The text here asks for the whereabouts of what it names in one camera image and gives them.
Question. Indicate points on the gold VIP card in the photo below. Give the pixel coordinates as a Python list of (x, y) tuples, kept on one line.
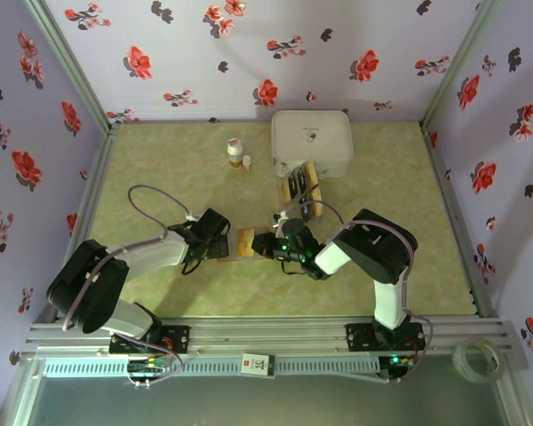
[(317, 204), (245, 242), (287, 191), (311, 175)]

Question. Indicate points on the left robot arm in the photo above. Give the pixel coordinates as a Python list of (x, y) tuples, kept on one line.
[(146, 255)]

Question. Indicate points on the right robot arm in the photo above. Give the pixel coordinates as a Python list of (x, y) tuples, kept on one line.
[(377, 248)]

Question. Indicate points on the black VIP card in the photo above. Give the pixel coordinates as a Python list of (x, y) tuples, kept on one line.
[(306, 210), (298, 182)]

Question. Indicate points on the small white pink-label medicine bottle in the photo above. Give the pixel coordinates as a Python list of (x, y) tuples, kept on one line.
[(247, 163)]

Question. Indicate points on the large white orange-label medicine bottle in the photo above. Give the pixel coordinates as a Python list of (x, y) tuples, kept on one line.
[(235, 153)]

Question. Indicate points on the white label box red logo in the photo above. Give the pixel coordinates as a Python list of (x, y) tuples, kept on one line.
[(257, 365)]

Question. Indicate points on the white square box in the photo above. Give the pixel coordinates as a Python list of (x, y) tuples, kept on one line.
[(311, 133)]

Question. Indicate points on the clear adhesive tape roll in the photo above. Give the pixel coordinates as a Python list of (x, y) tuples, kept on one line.
[(457, 355)]

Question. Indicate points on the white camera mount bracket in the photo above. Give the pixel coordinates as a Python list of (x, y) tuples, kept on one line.
[(280, 218)]

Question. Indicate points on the wide aluminium base rail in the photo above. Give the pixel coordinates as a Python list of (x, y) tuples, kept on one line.
[(271, 337)]

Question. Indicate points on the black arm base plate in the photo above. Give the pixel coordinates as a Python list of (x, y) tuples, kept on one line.
[(360, 337), (177, 339)]

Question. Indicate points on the aluminium table side rail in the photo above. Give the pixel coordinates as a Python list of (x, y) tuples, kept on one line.
[(96, 186), (455, 222)]

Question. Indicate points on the aluminium frame post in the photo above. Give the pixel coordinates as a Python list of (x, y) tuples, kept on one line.
[(457, 66), (71, 66)]

